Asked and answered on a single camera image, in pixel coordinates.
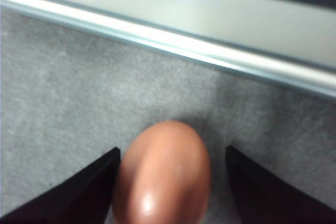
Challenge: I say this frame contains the glass oven door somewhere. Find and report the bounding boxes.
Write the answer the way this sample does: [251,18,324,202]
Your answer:
[0,0,336,70]

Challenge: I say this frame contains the silver crumb tray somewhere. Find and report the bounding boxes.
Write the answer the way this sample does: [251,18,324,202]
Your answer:
[0,0,336,99]

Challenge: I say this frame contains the brown egg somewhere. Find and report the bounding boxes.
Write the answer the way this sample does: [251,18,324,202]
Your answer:
[112,120,212,224]

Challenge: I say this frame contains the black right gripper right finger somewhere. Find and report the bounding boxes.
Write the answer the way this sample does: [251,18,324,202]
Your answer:
[226,145,336,224]

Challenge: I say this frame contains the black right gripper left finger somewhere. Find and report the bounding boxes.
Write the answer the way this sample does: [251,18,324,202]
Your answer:
[0,147,121,224]

